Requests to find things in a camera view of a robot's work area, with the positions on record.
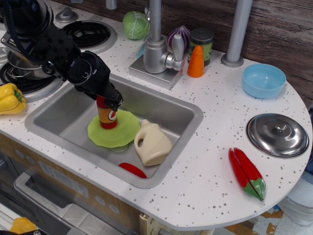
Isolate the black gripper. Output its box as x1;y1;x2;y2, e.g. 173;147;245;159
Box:
67;51;124;111

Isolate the red ketchup bottle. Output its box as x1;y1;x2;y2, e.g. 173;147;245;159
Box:
96;96;117;129

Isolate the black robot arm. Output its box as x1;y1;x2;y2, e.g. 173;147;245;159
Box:
0;0;123;111

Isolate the silver sink basin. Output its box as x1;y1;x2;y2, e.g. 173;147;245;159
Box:
25;75;203;188

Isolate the red item in sink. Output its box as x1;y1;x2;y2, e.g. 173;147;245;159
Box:
119;163;147;179

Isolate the green plastic plate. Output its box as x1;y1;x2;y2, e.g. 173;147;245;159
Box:
88;110;140;148

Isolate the silver toy faucet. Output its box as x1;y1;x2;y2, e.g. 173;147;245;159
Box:
129;0;185;90

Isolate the cream detergent jug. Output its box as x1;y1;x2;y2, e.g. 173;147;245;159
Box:
134;119;174;166

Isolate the rear stove burner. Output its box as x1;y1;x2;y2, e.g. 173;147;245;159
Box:
62;20;117;54

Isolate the stove burner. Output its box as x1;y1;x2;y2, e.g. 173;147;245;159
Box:
62;20;117;54
0;63;64;103

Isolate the green toy cabbage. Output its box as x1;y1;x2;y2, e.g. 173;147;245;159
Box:
122;11;150;40

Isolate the front stove burner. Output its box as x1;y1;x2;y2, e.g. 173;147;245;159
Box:
0;63;64;103

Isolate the orange toy carrot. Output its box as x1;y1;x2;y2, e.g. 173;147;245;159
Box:
187;45;204;78

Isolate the purple toy onion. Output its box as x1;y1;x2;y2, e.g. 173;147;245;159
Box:
167;25;191;51

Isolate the grey stove knob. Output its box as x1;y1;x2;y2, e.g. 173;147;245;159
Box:
55;7;78;24

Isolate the steel pot on stove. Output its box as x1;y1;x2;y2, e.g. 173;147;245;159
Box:
7;51;52;80

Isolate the yellow toy bell pepper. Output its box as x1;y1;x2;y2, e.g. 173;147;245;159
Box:
0;83;27;115

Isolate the green labelled can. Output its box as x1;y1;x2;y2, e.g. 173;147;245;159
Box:
188;27;214;67

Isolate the grey support pole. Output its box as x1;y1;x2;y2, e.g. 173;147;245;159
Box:
221;0;253;68

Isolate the light blue bowl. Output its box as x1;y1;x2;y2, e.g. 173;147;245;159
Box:
242;64;287;99

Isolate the red toy chili pepper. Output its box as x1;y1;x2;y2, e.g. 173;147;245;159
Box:
228;147;266;201

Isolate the steel pot lid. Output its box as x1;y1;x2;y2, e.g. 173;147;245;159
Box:
246;113;309;158

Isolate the oven door handle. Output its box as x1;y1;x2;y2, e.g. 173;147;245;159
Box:
14;173;72;235

